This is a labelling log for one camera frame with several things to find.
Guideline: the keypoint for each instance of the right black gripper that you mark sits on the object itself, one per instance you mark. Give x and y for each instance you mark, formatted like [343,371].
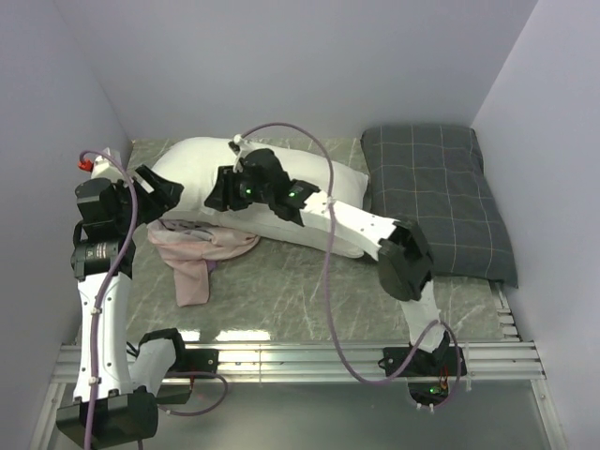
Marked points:
[223,197]

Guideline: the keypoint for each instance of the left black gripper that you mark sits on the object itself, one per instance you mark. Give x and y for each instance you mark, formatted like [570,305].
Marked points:
[164,193]

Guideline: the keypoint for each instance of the white pillow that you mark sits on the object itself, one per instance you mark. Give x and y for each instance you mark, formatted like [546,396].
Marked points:
[194,164]

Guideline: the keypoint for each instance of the pink princess print pillowcase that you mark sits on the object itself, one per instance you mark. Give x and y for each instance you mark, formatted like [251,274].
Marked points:
[192,250]

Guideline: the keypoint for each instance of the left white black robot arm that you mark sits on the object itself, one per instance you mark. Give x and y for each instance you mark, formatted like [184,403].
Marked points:
[115,400]

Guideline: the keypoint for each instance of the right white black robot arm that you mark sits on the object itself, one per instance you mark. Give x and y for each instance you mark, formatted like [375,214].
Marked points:
[404,259]

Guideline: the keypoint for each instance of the grey checked pillow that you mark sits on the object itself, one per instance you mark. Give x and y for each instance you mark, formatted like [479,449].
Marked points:
[435,175]

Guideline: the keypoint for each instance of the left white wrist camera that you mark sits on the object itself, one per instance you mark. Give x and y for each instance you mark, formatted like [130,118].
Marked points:
[101,166]

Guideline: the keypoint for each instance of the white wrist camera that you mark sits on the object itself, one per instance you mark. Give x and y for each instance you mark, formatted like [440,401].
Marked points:
[241,147]
[101,166]

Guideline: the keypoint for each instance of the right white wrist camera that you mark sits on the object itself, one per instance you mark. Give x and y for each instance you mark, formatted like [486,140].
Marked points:
[241,147]

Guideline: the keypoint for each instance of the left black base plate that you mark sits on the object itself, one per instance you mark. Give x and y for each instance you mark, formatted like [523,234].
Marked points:
[196,363]

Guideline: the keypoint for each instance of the aluminium mounting rail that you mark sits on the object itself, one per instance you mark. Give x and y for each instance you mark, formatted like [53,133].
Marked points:
[510,359]

